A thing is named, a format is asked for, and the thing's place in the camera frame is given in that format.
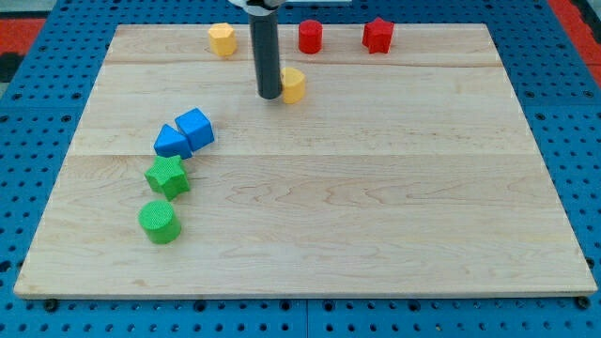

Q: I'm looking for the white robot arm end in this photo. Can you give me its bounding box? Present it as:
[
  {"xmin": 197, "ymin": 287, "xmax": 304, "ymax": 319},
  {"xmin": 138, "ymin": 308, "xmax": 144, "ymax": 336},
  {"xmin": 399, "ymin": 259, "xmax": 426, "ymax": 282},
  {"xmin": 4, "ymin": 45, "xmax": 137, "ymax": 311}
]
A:
[{"xmin": 228, "ymin": 0, "xmax": 285, "ymax": 16}]

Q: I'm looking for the red star block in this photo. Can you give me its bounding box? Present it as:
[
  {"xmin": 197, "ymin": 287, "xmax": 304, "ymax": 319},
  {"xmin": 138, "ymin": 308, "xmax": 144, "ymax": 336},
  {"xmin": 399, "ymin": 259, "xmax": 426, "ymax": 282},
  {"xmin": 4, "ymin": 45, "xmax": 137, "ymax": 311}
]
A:
[{"xmin": 362, "ymin": 17, "xmax": 394, "ymax": 54}]

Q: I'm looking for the yellow hexagon block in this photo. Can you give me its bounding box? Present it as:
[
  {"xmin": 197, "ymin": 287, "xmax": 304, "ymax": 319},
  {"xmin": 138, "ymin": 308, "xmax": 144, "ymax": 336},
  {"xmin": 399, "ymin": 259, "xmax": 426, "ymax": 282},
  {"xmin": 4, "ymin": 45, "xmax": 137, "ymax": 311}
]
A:
[{"xmin": 208, "ymin": 23, "xmax": 238, "ymax": 56}]

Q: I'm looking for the yellow heart block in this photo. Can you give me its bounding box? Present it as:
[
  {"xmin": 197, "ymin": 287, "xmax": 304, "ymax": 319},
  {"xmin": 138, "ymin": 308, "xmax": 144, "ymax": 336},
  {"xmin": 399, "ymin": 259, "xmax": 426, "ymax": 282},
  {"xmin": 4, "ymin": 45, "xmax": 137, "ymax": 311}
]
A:
[{"xmin": 281, "ymin": 67, "xmax": 306, "ymax": 104}]

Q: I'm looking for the red cylinder block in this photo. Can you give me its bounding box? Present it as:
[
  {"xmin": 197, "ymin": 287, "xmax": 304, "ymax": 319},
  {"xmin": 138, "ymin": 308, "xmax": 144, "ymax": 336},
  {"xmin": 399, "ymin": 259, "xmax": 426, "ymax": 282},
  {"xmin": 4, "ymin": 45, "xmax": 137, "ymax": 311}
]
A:
[{"xmin": 298, "ymin": 20, "xmax": 323, "ymax": 54}]

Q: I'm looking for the blue cube block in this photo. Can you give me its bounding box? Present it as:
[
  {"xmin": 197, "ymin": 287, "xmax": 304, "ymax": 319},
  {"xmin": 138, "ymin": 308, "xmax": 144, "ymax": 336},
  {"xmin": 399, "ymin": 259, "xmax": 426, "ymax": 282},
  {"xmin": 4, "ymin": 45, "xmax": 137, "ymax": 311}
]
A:
[{"xmin": 175, "ymin": 108, "xmax": 214, "ymax": 151}]

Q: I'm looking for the blue triangle block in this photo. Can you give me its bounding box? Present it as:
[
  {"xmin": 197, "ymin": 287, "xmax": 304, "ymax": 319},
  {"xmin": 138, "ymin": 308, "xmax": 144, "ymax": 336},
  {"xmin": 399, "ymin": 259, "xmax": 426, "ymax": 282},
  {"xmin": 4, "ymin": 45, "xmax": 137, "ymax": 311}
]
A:
[{"xmin": 154, "ymin": 124, "xmax": 192, "ymax": 159}]

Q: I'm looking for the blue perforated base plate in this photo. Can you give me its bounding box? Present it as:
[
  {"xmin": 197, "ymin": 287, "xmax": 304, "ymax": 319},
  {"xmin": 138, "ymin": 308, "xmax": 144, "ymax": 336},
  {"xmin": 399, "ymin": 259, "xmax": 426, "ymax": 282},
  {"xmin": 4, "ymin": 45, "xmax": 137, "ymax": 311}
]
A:
[{"xmin": 1, "ymin": 1, "xmax": 600, "ymax": 337}]

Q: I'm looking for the green cylinder block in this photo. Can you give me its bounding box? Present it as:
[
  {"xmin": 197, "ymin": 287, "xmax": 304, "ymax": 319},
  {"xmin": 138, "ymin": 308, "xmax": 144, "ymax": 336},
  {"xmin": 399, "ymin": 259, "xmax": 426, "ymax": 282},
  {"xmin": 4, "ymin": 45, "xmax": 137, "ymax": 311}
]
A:
[{"xmin": 138, "ymin": 200, "xmax": 181, "ymax": 244}]

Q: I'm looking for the wooden board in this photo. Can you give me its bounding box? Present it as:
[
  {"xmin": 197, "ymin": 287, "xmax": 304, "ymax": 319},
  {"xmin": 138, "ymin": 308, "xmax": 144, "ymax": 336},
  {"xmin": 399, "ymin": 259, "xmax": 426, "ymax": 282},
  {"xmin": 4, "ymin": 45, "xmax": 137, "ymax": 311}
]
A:
[{"xmin": 14, "ymin": 23, "xmax": 597, "ymax": 300}]

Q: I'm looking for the green star block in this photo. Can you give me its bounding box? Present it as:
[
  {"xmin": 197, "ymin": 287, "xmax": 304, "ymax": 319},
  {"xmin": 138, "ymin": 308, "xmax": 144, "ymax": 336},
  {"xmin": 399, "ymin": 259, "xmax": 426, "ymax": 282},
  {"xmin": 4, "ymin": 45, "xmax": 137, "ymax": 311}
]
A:
[{"xmin": 145, "ymin": 155, "xmax": 190, "ymax": 201}]

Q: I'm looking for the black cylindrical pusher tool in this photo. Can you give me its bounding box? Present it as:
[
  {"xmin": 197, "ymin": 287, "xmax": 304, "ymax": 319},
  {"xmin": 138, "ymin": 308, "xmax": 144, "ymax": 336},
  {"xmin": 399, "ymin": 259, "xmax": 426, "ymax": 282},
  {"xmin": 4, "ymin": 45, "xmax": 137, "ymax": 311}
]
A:
[{"xmin": 249, "ymin": 11, "xmax": 282, "ymax": 100}]

